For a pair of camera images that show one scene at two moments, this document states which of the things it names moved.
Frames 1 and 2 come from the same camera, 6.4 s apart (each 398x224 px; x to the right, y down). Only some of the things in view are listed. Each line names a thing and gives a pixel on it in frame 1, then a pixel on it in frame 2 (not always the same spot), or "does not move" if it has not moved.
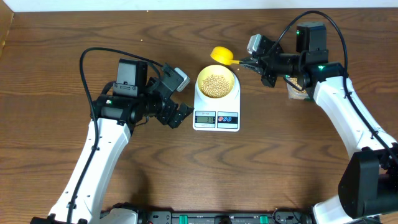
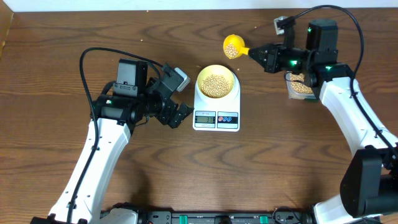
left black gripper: x=165 y=116 does not move
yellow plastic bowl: x=215 y=81 does not move
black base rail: x=226 y=217 does not move
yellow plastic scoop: x=224 y=55 -> x=234 y=46
